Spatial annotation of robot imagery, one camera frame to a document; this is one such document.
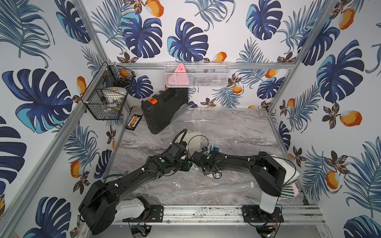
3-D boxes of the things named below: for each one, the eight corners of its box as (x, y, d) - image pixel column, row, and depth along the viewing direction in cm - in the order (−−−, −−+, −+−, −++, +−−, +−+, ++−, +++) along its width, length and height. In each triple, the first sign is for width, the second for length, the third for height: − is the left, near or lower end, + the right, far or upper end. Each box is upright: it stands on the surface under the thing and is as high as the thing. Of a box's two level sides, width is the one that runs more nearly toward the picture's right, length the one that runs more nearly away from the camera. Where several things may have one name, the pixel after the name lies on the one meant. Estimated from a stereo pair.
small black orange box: (126, 129, 111) (125, 127, 109) (134, 116, 119) (133, 114, 117) (134, 130, 110) (133, 128, 108) (142, 118, 118) (141, 115, 116)
